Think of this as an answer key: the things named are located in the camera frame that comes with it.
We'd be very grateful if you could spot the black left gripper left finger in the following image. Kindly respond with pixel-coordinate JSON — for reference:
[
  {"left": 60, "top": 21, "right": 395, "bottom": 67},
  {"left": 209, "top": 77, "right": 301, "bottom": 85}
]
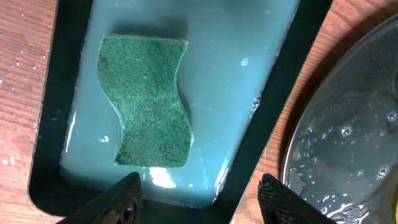
[{"left": 58, "top": 172, "right": 143, "bottom": 224}]

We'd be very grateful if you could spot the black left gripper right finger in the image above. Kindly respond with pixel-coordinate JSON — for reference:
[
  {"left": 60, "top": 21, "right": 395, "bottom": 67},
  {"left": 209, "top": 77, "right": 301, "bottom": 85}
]
[{"left": 257, "top": 174, "right": 336, "bottom": 224}]

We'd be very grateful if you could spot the black rectangular water tray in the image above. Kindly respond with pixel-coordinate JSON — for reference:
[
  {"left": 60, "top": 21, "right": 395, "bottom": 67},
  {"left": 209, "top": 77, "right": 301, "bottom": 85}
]
[{"left": 28, "top": 0, "right": 331, "bottom": 223}]

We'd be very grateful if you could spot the green yellow sponge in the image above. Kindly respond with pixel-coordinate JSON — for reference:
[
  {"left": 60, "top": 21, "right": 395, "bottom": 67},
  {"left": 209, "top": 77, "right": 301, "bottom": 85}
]
[{"left": 96, "top": 34, "right": 193, "bottom": 168}]

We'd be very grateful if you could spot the round black tray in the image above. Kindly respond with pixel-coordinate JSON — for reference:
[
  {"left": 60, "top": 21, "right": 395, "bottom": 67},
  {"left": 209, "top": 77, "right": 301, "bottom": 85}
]
[{"left": 281, "top": 17, "right": 397, "bottom": 223}]

